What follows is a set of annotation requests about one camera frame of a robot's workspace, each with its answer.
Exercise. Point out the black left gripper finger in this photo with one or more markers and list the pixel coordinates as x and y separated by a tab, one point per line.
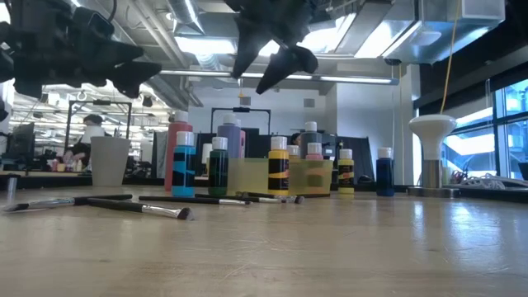
134	76
117	53

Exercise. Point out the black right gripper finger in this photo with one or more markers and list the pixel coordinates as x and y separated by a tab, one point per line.
249	43
290	62

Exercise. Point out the large coral red paint bottle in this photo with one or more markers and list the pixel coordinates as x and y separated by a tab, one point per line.
179	125

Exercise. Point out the large grey paint bottle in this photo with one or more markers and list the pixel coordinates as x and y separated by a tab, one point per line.
310	134

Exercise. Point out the small pink paint bottle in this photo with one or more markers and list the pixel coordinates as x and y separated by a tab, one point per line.
314	149

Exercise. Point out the large light pink paint bottle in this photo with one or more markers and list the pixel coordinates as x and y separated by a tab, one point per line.
242	144

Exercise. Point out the large purple paint bottle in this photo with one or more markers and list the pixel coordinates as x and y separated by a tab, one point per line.
233	140

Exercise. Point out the small blue paint bottle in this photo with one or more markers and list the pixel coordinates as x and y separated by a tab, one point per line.
183	165

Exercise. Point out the small yellow paint bottle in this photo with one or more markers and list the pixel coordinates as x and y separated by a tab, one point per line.
345	171
279	165

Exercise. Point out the small dark purple paint bottle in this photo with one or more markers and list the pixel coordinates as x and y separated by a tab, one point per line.
385	173

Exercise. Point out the small green paint bottle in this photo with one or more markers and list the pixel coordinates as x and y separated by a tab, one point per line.
218	169

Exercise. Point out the long tube light bar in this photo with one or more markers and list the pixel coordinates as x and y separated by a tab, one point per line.
354	79

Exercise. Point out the person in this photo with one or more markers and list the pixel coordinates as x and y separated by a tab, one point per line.
80	150

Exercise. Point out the grey plastic cup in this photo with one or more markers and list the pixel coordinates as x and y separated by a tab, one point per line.
109	165

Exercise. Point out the dark computer monitor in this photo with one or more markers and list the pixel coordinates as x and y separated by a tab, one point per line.
22	140

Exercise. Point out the yellow translucent plastic bin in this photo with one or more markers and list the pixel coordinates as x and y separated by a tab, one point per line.
251	177

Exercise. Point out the round silver ventilation duct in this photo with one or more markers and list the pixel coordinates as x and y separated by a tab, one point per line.
169	88

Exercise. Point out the black gantry frame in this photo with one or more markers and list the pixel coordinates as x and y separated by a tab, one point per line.
99	102
241	109

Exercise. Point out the rectangular metal ventilation duct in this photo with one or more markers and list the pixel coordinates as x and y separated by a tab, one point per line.
453	33

